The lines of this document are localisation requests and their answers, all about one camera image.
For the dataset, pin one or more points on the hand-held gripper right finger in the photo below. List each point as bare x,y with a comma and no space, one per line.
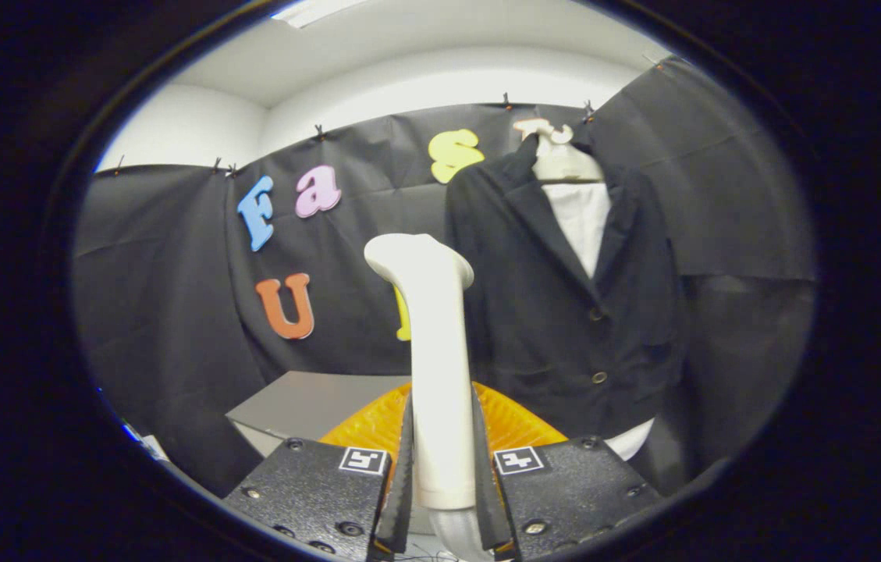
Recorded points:
565,488

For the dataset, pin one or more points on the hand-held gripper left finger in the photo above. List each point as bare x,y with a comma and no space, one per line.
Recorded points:
315,492

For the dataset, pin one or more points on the black blazer jacket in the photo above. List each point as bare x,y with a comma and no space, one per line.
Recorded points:
549,312

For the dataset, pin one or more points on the grey cabinet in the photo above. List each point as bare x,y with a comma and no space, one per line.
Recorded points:
307,402

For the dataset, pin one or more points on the black backdrop cloth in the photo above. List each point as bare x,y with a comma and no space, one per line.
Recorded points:
175,273

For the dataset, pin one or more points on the white mannequin torso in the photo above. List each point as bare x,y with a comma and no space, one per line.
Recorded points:
580,226

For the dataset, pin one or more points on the ceiling light panel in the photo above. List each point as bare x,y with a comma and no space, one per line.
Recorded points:
315,11

